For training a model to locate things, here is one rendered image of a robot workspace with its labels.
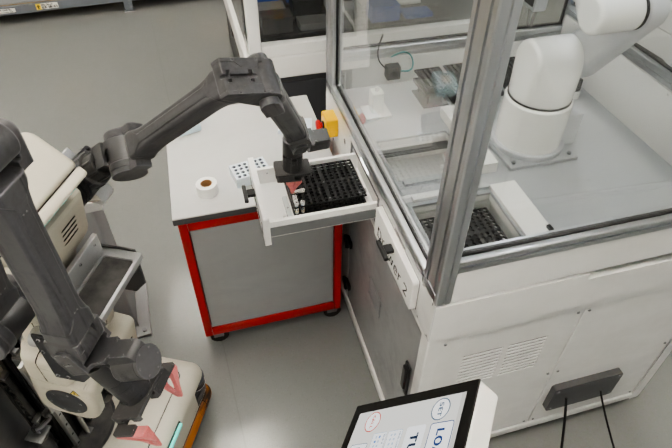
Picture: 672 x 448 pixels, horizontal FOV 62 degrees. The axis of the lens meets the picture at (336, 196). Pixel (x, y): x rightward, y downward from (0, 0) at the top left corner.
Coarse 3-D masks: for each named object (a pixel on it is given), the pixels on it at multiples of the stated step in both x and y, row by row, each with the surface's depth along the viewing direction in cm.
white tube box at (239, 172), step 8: (256, 160) 193; (264, 160) 193; (232, 168) 190; (240, 168) 191; (248, 168) 190; (232, 176) 190; (240, 176) 188; (248, 176) 187; (240, 184) 187; (248, 184) 189
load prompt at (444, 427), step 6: (450, 420) 86; (432, 426) 89; (438, 426) 88; (444, 426) 87; (450, 426) 86; (432, 432) 88; (438, 432) 87; (444, 432) 86; (450, 432) 85; (432, 438) 87; (438, 438) 86; (444, 438) 85; (450, 438) 84; (426, 444) 87; (432, 444) 86; (438, 444) 85; (444, 444) 84
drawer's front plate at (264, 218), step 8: (248, 160) 172; (256, 176) 167; (256, 184) 164; (256, 192) 161; (256, 200) 166; (264, 208) 156; (264, 216) 154; (264, 224) 154; (264, 232) 156; (264, 240) 162
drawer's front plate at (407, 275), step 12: (384, 216) 155; (384, 228) 153; (384, 240) 156; (396, 240) 148; (396, 252) 146; (396, 264) 148; (408, 264) 142; (396, 276) 150; (408, 276) 140; (408, 288) 141; (408, 300) 143
